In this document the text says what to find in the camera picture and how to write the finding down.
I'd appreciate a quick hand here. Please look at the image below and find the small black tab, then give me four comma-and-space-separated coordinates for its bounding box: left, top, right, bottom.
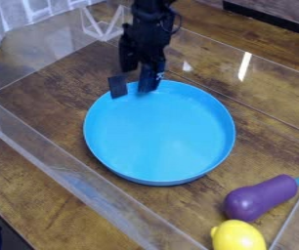
107, 75, 127, 99

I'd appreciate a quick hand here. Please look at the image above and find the blue round plate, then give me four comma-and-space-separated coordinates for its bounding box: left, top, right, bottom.
83, 80, 236, 187

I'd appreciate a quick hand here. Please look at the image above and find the clear acrylic enclosure wall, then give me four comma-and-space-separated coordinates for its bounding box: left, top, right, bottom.
0, 0, 299, 250

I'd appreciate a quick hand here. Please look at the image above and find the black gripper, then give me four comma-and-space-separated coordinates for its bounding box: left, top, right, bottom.
118, 9, 176, 93

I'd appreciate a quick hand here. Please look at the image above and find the purple toy eggplant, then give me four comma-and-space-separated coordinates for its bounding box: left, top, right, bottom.
222, 174, 299, 222

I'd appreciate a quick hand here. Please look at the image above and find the yellow toy lemon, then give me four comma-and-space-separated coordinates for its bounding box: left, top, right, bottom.
209, 220, 268, 250

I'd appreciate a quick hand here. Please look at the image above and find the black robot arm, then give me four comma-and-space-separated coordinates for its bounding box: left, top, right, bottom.
118, 0, 176, 93

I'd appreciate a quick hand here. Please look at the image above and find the white patterned curtain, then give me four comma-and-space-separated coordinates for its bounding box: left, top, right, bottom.
0, 0, 103, 46

